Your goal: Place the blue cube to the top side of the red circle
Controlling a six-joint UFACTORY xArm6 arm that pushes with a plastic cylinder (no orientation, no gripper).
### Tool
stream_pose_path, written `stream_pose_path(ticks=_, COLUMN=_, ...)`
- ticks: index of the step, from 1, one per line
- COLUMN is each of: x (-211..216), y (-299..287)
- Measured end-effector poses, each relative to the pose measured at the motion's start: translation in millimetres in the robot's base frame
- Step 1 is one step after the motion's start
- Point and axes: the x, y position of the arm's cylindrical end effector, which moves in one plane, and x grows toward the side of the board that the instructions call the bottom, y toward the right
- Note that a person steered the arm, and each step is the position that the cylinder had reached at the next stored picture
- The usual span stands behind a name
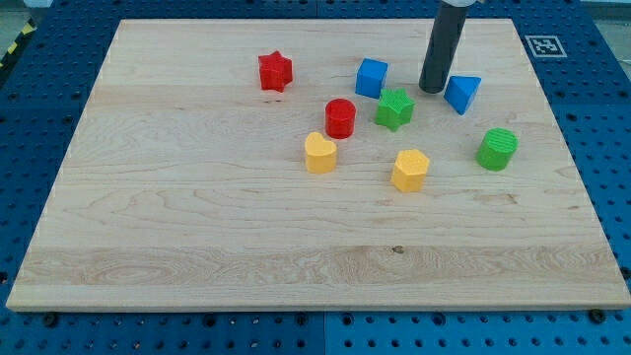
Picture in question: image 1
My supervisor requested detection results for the blue triangle block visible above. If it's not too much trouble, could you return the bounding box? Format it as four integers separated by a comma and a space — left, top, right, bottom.
444, 76, 482, 115

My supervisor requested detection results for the red cylinder block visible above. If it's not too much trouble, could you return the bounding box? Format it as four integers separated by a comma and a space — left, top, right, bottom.
324, 99, 356, 139

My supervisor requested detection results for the yellow heart block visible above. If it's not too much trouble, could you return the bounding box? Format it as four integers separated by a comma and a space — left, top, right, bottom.
304, 132, 337, 174

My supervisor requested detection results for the wooden board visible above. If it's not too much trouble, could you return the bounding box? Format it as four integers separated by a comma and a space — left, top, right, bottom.
7, 19, 630, 313

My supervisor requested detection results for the white fiducial marker tag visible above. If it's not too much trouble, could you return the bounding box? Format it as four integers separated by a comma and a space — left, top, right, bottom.
525, 35, 567, 58

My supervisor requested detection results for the yellow hexagon block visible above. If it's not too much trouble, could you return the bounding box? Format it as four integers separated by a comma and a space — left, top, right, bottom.
390, 149, 431, 192

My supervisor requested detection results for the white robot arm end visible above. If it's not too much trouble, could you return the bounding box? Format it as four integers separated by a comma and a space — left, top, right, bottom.
441, 0, 487, 8

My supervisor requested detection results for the green cylinder block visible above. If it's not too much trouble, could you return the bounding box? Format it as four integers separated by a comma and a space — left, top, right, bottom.
475, 127, 519, 171

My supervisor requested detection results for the red star block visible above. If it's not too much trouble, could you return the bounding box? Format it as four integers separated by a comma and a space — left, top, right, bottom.
258, 50, 293, 93

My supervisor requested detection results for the green star block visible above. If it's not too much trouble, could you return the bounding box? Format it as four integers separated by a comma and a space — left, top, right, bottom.
375, 89, 415, 132

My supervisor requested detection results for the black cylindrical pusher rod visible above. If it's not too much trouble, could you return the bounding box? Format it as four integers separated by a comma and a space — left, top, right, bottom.
419, 1, 471, 94

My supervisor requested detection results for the blue cube block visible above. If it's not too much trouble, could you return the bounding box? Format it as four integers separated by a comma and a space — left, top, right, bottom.
355, 58, 388, 99

